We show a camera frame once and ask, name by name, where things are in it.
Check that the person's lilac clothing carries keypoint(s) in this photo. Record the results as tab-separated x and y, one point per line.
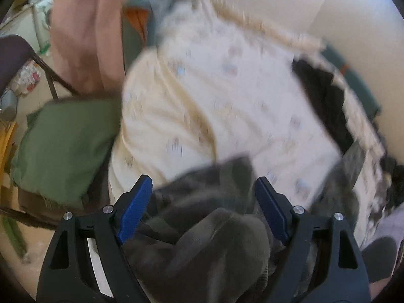
388	227

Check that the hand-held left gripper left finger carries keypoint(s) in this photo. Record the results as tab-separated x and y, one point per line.
135	210

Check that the dark folding chair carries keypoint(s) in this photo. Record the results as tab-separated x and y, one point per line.
15	56

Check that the black garment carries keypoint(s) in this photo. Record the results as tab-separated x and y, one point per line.
325	101

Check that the white bear-print duvet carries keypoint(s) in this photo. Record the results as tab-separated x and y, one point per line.
221	101

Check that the camouflage pants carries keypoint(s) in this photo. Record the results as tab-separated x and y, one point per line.
205	243

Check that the grey sock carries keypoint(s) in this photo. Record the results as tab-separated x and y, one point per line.
378	258

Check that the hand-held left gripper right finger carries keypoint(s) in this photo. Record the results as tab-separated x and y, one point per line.
273	210

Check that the pink curtain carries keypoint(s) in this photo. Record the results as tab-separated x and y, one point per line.
85	31

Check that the teal air mattress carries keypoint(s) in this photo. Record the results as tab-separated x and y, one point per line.
359	82

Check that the green cushion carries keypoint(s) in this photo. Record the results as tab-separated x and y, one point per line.
63	151

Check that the beige pillow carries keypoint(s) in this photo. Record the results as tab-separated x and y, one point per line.
268	28

